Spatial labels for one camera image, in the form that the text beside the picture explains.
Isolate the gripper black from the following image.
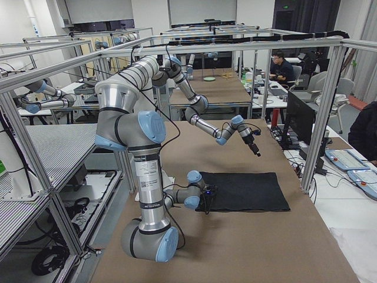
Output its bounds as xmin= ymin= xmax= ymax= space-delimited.
xmin=203 ymin=193 xmax=215 ymax=211
xmin=243 ymin=134 xmax=261 ymax=157

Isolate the black printed t-shirt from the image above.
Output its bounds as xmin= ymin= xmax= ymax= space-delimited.
xmin=196 ymin=172 xmax=290 ymax=212

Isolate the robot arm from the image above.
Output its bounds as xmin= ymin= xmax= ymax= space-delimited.
xmin=95 ymin=55 xmax=206 ymax=262
xmin=152 ymin=55 xmax=261 ymax=157

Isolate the black computer monitor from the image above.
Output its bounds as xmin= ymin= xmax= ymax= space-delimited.
xmin=281 ymin=92 xmax=316 ymax=150

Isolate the seated person in background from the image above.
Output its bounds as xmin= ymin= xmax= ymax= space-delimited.
xmin=269 ymin=50 xmax=295 ymax=88

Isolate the teach pendant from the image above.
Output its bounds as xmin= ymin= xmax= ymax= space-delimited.
xmin=325 ymin=149 xmax=370 ymax=171
xmin=347 ymin=170 xmax=377 ymax=200

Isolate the person in black jacket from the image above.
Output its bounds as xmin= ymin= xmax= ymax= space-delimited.
xmin=348 ymin=101 xmax=376 ymax=166

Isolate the aluminium slatted work table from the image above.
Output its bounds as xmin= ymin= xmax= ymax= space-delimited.
xmin=1 ymin=124 xmax=97 ymax=259

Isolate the aluminium frame cage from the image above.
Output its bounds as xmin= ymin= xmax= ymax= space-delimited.
xmin=1 ymin=30 xmax=376 ymax=258

